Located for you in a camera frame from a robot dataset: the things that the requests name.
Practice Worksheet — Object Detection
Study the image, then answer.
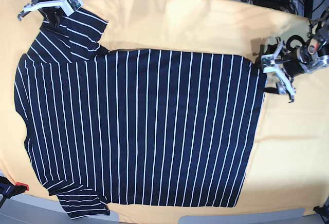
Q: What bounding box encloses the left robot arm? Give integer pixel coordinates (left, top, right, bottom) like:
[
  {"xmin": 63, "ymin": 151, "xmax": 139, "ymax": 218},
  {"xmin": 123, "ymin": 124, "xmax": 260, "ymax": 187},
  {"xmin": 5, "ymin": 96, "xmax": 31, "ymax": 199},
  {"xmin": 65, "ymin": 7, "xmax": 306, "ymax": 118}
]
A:
[{"xmin": 258, "ymin": 7, "xmax": 328, "ymax": 102}]

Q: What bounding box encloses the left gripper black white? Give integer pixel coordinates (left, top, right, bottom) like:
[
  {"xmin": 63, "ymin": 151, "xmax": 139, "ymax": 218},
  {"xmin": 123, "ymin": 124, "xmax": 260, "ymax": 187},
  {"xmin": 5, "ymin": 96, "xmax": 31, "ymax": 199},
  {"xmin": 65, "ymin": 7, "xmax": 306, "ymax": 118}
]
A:
[{"xmin": 260, "ymin": 36, "xmax": 300, "ymax": 103}]

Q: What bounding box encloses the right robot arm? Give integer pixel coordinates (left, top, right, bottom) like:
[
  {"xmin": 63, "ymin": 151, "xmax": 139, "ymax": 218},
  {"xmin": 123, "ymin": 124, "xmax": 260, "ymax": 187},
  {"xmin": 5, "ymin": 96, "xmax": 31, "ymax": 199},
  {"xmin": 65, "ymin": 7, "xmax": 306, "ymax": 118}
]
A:
[{"xmin": 17, "ymin": 0, "xmax": 84, "ymax": 27}]

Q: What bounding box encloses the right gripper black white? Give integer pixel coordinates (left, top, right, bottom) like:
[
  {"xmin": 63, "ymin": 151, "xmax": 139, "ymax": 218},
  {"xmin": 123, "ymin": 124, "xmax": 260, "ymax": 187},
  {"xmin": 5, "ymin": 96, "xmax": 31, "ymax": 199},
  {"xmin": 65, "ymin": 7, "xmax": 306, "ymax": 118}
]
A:
[{"xmin": 17, "ymin": 0, "xmax": 84, "ymax": 21}]

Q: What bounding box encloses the blue red table clamp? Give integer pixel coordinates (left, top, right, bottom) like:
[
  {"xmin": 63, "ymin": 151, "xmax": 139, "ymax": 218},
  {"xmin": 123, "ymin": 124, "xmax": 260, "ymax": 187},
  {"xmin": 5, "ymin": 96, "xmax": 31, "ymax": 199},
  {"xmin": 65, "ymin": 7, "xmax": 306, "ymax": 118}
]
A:
[{"xmin": 1, "ymin": 176, "xmax": 29, "ymax": 199}]

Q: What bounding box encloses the navy white striped T-shirt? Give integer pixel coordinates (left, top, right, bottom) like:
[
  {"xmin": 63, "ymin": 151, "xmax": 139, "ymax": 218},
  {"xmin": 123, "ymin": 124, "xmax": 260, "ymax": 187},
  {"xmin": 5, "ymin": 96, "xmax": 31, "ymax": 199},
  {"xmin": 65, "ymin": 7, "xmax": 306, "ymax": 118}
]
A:
[{"xmin": 14, "ymin": 9, "xmax": 267, "ymax": 219}]

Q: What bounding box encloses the black clamp right corner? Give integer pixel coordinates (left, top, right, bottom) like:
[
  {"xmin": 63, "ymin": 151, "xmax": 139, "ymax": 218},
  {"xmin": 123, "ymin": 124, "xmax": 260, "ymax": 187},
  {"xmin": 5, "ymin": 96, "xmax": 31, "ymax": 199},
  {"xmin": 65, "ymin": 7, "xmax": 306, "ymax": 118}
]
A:
[{"xmin": 313, "ymin": 205, "xmax": 329, "ymax": 224}]

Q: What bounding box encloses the yellow tablecloth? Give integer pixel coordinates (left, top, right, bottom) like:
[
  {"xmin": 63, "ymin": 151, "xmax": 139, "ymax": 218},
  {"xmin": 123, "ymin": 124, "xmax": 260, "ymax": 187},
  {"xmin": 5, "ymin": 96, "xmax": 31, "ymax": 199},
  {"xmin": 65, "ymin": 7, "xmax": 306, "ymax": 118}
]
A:
[{"xmin": 1, "ymin": 0, "xmax": 328, "ymax": 223}]

